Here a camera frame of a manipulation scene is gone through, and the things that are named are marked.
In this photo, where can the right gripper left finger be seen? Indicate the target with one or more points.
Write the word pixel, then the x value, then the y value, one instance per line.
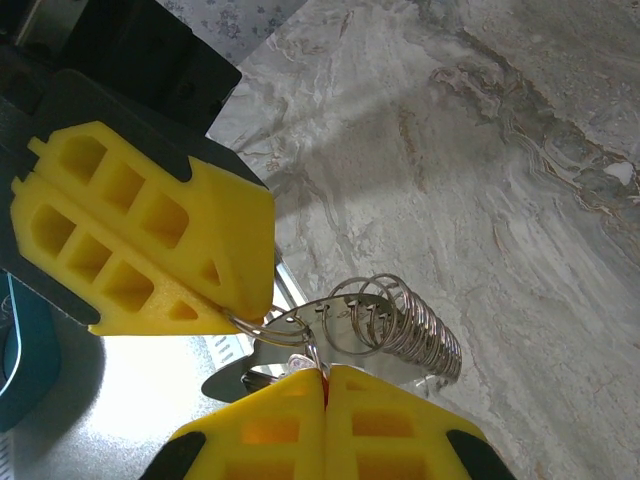
pixel 270 440

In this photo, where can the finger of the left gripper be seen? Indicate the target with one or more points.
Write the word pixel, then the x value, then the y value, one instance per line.
pixel 225 225
pixel 150 310

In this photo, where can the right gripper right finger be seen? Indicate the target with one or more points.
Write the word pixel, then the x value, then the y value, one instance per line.
pixel 390 440

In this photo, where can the teal plastic object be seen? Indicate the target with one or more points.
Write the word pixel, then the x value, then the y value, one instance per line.
pixel 30 360

